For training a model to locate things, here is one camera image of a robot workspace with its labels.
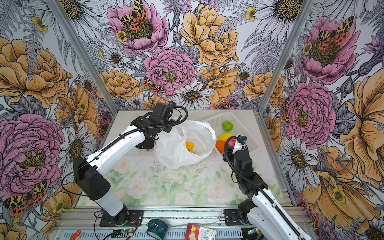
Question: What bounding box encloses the red toy fruit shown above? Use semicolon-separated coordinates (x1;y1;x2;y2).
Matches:
228;139;237;149

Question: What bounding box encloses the orange toy fruit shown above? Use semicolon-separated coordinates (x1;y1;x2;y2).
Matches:
216;140;225;154

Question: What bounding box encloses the yellow toy banana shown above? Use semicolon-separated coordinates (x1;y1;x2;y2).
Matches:
217;133;235;142

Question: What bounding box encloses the green toy fruit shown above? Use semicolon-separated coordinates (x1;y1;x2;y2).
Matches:
222;121;234;132

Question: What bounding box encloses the white plastic bag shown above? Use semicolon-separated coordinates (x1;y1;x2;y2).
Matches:
154;120;217;170

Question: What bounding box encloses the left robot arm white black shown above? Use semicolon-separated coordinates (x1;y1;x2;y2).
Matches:
73;102;176;226

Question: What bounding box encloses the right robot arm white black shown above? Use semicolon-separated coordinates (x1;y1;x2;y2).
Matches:
224;148;312;240

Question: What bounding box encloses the small orange yellow fruit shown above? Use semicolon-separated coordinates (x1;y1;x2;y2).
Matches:
186;142;195;152

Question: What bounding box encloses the white perforated plastic basket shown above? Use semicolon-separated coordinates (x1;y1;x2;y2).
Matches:
203;112;260;153

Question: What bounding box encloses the red white cardboard box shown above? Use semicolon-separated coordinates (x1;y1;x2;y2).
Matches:
185;224;217;240

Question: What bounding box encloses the green circuit board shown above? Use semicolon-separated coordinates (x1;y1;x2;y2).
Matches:
113;228;134;237

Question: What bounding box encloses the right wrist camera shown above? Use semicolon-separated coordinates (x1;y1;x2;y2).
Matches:
232;135;248;155

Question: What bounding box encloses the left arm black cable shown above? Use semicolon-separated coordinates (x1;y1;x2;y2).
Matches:
60;104;189;199

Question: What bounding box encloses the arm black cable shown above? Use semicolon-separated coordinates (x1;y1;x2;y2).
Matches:
60;104;189;199
223;135;310;240

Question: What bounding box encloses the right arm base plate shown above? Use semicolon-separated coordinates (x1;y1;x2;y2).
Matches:
224;209;250;226

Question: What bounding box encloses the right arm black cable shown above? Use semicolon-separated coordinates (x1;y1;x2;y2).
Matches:
223;135;310;240

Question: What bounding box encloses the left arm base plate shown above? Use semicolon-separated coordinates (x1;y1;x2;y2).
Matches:
99;209;144;227

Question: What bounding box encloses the aluminium front rail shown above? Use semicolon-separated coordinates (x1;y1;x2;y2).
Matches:
50;205;261;240

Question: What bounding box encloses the red handled tool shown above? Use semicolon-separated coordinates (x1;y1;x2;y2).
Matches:
70;230;83;240

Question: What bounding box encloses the aluminium corner post left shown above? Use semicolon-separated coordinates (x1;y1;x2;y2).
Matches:
47;1;119;116

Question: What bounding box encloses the aluminium corner post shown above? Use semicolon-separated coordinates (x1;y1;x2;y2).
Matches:
47;1;119;116
257;0;316;115

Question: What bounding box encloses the aluminium corner post right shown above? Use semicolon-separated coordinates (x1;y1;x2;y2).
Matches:
257;0;316;115

